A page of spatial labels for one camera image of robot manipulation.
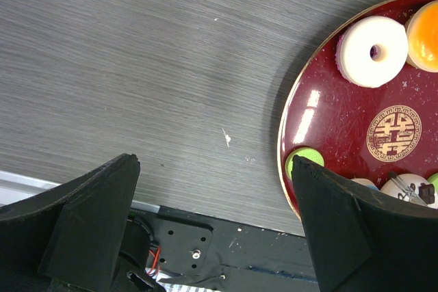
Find metal serving tongs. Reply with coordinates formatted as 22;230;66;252
389;172;427;207

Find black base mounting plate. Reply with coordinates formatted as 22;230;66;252
122;206;320;291

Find red round lacquer tray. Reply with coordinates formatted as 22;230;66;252
276;0;438;223

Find blue frosted donut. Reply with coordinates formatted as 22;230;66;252
352;178;378;191

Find orange glazed donut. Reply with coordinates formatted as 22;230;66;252
405;1;437;73

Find white frosted donut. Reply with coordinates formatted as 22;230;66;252
335;16;409;88

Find large green macaron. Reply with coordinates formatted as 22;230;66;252
285;147;325;180

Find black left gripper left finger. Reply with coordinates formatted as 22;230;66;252
1;154;140;291

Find small green macaron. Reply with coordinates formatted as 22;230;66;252
427;173;438;189

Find white chocolate sprinkle donut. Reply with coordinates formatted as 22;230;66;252
381;174;437;209

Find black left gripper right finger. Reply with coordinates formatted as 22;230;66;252
292;156;437;291

